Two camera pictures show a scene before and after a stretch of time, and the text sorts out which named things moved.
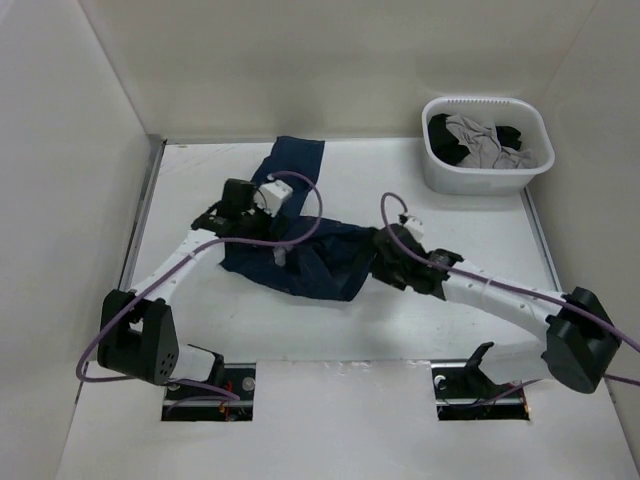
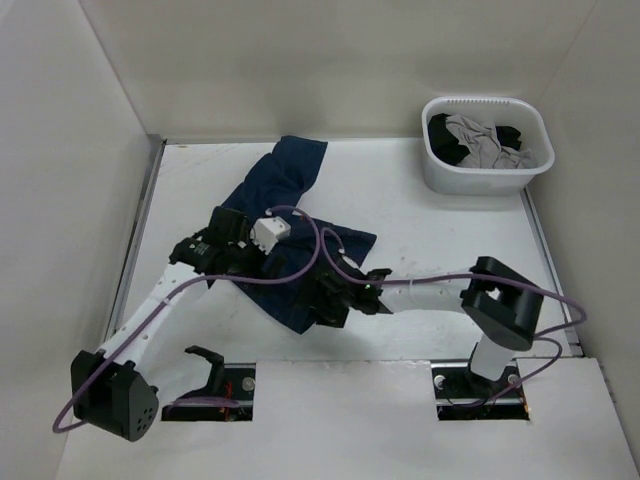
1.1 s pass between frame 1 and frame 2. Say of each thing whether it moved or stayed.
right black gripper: moved
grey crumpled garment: stayed
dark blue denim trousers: moved
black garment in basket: stayed
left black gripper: moved
